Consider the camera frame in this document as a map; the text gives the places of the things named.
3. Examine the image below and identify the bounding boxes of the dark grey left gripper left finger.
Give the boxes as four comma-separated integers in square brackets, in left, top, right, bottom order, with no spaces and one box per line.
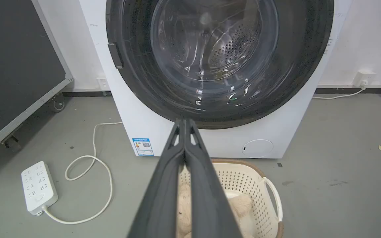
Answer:
[127,119,186,238]

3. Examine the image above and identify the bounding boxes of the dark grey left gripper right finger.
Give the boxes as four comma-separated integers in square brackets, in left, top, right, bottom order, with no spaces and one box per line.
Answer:
[184,119,243,238]

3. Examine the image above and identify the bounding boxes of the white front-load washing machine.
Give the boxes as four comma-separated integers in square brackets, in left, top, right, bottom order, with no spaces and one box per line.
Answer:
[79,0,353,159]

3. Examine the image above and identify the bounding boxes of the round dark washing machine door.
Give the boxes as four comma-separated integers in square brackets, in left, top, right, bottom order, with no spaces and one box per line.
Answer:
[106,0,334,130]

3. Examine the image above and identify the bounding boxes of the beige plush toy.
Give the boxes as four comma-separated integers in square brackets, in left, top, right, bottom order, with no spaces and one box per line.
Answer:
[177,185,254,238]

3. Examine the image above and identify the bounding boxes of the cream perforated laundry basket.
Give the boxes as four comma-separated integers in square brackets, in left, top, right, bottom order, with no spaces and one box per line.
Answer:
[177,159,284,238]

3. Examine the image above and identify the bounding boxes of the blue energy label sticker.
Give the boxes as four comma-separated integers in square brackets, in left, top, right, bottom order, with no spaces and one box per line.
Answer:
[132,138,154,156]

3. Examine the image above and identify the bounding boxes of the white power strip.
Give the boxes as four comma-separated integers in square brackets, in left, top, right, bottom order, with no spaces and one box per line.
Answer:
[21,161,59,216]

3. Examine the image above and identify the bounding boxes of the black flight case on wheels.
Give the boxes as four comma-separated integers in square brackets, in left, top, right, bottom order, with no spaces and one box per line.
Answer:
[0,0,74,162]

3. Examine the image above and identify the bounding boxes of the white power strip cable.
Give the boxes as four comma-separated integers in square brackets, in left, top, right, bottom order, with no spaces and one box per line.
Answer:
[43,122,123,225]

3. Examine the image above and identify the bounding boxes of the white wall outlet plate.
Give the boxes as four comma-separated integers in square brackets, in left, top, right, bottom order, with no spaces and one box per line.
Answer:
[97,77,110,91]

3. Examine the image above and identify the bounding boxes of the white wall socket with plug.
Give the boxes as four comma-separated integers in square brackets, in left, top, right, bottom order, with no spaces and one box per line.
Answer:
[353,70,377,88]

